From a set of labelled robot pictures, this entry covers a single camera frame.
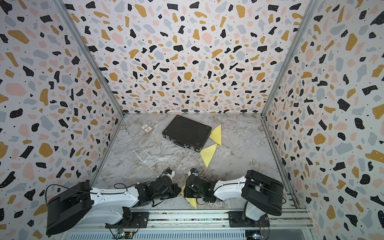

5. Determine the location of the black hard carrying case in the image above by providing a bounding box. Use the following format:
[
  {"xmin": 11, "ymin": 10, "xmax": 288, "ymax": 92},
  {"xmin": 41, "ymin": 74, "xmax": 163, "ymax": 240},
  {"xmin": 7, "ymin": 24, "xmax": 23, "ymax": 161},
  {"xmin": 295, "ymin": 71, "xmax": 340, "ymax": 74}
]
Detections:
[{"xmin": 162, "ymin": 115, "xmax": 212, "ymax": 153}]

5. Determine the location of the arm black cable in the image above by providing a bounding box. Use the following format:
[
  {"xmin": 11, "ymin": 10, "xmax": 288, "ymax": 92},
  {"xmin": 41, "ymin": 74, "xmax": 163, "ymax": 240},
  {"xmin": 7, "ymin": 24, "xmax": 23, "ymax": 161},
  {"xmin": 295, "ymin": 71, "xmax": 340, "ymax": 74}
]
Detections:
[
  {"xmin": 214, "ymin": 179, "xmax": 286, "ymax": 205},
  {"xmin": 44, "ymin": 181, "xmax": 139, "ymax": 205}
]

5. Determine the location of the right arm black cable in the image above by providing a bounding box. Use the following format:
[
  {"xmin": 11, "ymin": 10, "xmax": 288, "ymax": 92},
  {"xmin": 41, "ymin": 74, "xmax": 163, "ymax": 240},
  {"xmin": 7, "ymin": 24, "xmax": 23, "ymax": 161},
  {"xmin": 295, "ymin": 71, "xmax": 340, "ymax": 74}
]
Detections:
[{"xmin": 214, "ymin": 179, "xmax": 286, "ymax": 205}]

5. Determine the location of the yellow square paper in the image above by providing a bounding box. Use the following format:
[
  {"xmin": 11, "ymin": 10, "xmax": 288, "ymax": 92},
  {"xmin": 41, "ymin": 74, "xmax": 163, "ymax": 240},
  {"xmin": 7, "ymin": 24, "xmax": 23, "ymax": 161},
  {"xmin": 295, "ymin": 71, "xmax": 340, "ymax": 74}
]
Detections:
[
  {"xmin": 210, "ymin": 125, "xmax": 222, "ymax": 145},
  {"xmin": 181, "ymin": 185, "xmax": 198, "ymax": 210},
  {"xmin": 200, "ymin": 144, "xmax": 218, "ymax": 168}
]

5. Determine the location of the aluminium corner post right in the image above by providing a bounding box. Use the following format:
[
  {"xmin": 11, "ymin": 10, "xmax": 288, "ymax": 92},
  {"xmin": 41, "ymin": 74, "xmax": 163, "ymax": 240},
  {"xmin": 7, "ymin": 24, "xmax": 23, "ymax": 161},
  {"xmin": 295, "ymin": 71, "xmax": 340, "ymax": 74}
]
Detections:
[{"xmin": 261, "ymin": 0, "xmax": 319, "ymax": 118}]

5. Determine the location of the playing card box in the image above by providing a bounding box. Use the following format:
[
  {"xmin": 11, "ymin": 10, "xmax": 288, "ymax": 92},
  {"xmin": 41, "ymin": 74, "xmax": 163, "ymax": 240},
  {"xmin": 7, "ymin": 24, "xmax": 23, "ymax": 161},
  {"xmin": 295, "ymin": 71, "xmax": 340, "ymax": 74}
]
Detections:
[{"xmin": 141, "ymin": 124, "xmax": 153, "ymax": 133}]

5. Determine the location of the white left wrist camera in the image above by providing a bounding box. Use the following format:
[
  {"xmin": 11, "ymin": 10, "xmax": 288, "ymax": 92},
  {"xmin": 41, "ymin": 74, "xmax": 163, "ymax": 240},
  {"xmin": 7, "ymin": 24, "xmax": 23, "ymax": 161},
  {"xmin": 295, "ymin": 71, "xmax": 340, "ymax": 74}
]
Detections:
[{"xmin": 163, "ymin": 168, "xmax": 175, "ymax": 180}]

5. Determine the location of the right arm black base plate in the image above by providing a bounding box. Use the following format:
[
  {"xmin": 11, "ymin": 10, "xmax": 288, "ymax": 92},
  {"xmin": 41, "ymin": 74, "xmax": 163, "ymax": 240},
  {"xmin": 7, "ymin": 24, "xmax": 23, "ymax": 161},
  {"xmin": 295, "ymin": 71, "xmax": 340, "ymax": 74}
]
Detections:
[{"xmin": 228, "ymin": 211, "xmax": 270, "ymax": 228}]

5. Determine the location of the aluminium corner post left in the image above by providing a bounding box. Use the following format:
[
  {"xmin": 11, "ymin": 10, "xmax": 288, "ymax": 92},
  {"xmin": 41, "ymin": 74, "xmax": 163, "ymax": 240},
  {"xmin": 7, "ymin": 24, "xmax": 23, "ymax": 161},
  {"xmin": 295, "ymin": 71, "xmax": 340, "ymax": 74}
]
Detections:
[{"xmin": 52, "ymin": 0, "xmax": 124, "ymax": 118}]

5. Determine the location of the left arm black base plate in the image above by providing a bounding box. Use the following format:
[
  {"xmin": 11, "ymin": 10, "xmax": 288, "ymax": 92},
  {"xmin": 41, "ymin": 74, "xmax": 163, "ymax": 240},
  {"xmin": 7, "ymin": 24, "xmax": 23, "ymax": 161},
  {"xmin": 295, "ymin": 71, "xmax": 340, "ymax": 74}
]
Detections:
[{"xmin": 105, "ymin": 212, "xmax": 150, "ymax": 230}]

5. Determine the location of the aluminium corner post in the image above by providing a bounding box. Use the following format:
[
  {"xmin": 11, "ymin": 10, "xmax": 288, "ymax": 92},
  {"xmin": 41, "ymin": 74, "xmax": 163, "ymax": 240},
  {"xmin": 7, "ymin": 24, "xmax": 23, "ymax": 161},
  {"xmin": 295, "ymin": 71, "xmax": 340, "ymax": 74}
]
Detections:
[
  {"xmin": 261, "ymin": 0, "xmax": 319, "ymax": 118},
  {"xmin": 52, "ymin": 0, "xmax": 124, "ymax": 118}
]

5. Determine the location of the aluminium mounting rail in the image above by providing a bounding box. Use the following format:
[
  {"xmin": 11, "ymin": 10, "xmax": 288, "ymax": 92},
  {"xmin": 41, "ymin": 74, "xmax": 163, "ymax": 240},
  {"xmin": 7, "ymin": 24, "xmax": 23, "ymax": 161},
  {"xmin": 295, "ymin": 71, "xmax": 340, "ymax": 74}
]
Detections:
[{"xmin": 59, "ymin": 209, "xmax": 317, "ymax": 240}]

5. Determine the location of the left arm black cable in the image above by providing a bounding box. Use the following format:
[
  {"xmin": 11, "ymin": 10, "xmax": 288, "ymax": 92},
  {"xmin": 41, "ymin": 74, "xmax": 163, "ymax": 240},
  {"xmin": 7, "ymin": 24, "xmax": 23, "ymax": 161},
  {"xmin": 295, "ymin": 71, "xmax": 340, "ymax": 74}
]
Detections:
[{"xmin": 44, "ymin": 181, "xmax": 139, "ymax": 205}]

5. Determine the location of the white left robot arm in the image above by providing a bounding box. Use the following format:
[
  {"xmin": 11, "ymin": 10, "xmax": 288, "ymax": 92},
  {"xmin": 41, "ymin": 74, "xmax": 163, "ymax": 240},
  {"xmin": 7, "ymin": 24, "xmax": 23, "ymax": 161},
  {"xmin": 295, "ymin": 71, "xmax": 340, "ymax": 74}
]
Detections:
[{"xmin": 46, "ymin": 172, "xmax": 182, "ymax": 237}]

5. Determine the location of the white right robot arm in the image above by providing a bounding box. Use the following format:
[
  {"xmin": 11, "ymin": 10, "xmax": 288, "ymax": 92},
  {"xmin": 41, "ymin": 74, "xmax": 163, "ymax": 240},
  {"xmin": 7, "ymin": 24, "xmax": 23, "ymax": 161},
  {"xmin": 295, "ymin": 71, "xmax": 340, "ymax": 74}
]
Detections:
[{"xmin": 183, "ymin": 169, "xmax": 286, "ymax": 224}]

